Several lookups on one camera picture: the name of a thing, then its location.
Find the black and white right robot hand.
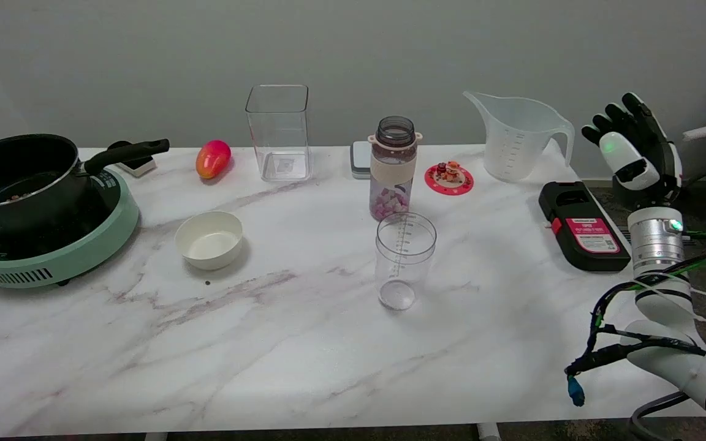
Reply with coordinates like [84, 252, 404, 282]
[581, 92, 683, 208]

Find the clear bottle with pink candies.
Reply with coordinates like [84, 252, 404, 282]
[368, 116, 423, 222]

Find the black case with pink label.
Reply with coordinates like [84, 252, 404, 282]
[538, 181, 632, 273]

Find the red coaster with figurine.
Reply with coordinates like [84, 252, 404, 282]
[424, 160, 474, 196]

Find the clear plastic measuring cup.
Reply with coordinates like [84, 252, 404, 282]
[375, 212, 438, 311]

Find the small grey white scale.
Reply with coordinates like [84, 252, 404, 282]
[350, 141, 373, 179]

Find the clear square plastic container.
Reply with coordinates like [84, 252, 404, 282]
[245, 85, 313, 183]

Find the red yellow mango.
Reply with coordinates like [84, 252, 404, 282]
[195, 140, 232, 180]

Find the white ceramic bowl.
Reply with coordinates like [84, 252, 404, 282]
[174, 211, 244, 271]

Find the white block with black top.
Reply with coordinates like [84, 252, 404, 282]
[107, 141, 158, 178]

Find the green induction cooker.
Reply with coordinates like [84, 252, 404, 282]
[0, 167, 140, 289]

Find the translucent measuring jug with handle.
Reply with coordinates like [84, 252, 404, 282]
[463, 91, 575, 183]

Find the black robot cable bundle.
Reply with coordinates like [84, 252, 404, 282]
[564, 231, 706, 441]

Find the black saucepan with handle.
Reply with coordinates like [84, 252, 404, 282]
[0, 134, 170, 235]

